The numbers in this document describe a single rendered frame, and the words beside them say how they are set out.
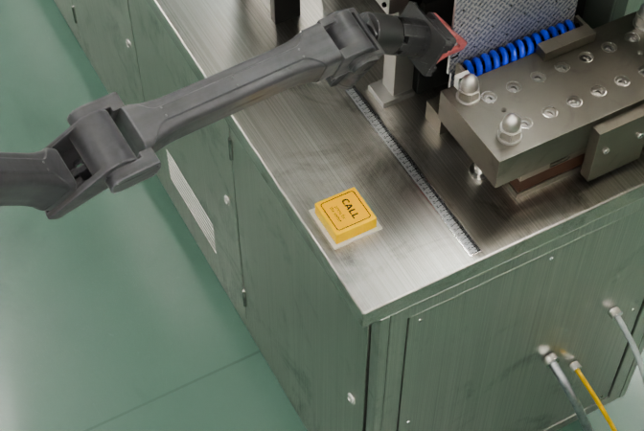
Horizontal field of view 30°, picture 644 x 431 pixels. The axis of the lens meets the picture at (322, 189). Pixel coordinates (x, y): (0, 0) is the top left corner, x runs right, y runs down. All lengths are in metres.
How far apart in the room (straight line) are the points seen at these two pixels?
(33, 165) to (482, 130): 0.68
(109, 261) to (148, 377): 0.34
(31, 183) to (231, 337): 1.42
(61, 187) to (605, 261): 0.98
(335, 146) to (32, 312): 1.17
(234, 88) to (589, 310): 0.90
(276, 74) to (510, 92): 0.42
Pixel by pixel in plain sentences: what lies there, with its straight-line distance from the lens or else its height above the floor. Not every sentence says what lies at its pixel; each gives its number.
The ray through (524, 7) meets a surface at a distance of 1.87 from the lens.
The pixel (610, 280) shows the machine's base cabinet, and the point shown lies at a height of 0.63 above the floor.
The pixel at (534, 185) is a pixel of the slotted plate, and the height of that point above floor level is 0.91.
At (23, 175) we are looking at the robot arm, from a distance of 1.40.
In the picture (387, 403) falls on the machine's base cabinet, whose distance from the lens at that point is 2.01.
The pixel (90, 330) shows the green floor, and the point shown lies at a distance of 2.82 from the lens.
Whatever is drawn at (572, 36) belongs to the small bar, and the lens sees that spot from 1.91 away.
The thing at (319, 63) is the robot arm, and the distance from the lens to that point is 1.60.
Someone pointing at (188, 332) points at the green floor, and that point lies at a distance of 2.78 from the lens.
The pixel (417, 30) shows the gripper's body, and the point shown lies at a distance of 1.74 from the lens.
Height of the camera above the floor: 2.35
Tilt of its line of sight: 51 degrees down
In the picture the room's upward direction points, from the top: straight up
